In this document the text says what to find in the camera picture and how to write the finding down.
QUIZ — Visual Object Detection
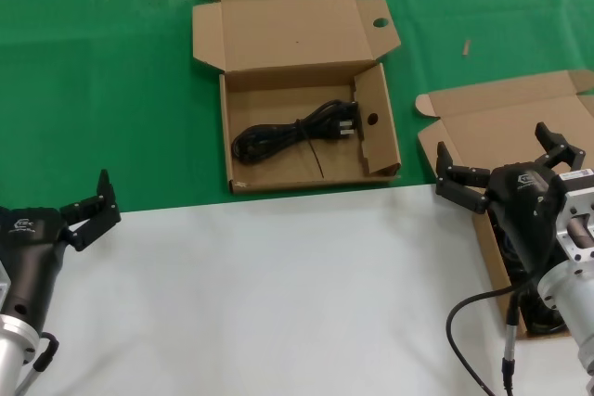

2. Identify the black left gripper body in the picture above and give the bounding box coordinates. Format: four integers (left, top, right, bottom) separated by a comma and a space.
0, 204, 78, 330

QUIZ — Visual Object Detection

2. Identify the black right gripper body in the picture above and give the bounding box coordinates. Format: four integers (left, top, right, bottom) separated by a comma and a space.
485, 162, 568, 275

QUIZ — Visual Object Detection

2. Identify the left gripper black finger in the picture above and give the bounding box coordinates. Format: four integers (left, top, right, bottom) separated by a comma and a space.
68, 203, 123, 253
58, 168, 116, 224

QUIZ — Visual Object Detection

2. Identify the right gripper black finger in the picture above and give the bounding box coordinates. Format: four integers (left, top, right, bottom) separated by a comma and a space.
534, 121, 586, 172
434, 141, 492, 216

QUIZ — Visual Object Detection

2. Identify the black power cable bundle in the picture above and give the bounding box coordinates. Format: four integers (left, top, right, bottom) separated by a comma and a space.
230, 98, 363, 180

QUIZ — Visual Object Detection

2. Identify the open brown cardboard box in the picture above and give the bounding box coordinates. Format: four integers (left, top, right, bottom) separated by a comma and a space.
414, 69, 594, 339

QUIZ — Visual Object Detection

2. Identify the cardboard box with torn corner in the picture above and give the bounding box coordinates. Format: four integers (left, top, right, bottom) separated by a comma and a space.
191, 0, 403, 196

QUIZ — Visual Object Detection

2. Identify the green table cloth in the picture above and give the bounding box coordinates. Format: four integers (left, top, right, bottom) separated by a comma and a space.
0, 0, 594, 214

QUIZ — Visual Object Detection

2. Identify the white table cloth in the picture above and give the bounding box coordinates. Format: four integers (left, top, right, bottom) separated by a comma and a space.
0, 180, 594, 396

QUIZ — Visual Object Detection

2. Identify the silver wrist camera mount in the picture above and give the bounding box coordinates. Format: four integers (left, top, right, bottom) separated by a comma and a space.
554, 167, 594, 262

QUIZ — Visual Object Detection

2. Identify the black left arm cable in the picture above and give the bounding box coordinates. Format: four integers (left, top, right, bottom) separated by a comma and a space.
12, 330, 60, 396

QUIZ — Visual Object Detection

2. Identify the cable with silver connector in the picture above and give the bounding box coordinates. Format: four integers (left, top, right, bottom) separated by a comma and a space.
499, 282, 524, 396

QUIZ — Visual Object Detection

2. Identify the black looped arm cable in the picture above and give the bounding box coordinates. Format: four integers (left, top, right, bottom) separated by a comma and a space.
445, 275, 533, 396

